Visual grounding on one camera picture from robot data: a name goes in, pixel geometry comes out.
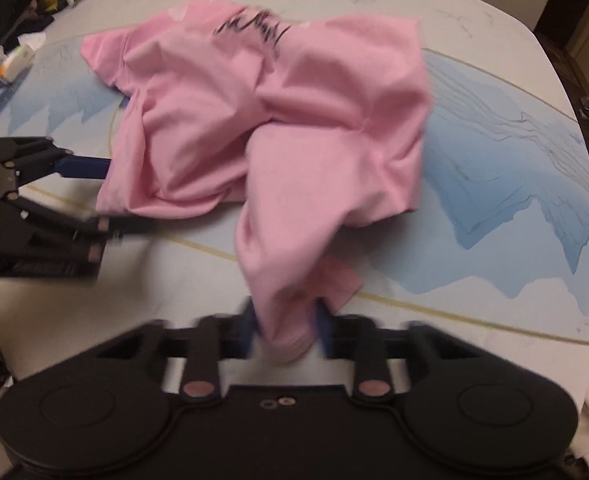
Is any pink Mickey t-shirt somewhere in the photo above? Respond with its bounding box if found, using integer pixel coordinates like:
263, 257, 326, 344
81, 0, 431, 361

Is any white tube bottle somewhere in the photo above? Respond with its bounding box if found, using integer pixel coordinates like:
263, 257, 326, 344
0, 44, 35, 86

